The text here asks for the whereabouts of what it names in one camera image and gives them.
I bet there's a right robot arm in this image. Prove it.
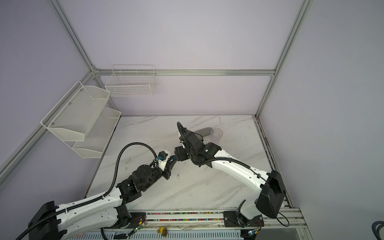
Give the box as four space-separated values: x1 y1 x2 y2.
175 123 287 221

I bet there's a grey fabric case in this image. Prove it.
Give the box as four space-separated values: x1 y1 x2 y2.
196 127 213 137

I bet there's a clear plastic cup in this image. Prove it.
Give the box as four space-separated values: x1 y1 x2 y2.
210 129 223 145

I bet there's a lower white mesh shelf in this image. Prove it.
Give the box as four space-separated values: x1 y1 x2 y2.
72 108 121 159

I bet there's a white mesh shelf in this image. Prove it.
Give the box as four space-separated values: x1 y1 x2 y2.
72 108 121 159
41 82 111 142

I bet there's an upper white mesh shelf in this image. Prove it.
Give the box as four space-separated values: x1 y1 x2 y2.
41 82 111 142

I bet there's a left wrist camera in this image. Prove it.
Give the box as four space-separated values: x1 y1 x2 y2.
154 151 171 171

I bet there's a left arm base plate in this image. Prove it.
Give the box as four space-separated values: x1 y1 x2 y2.
107 212 147 229

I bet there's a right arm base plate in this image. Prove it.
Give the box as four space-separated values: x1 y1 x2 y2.
223 200 265 229

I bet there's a white wire basket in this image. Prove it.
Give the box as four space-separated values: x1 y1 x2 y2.
105 65 157 97

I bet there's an aluminium rail bed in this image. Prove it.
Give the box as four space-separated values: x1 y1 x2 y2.
71 208 313 240

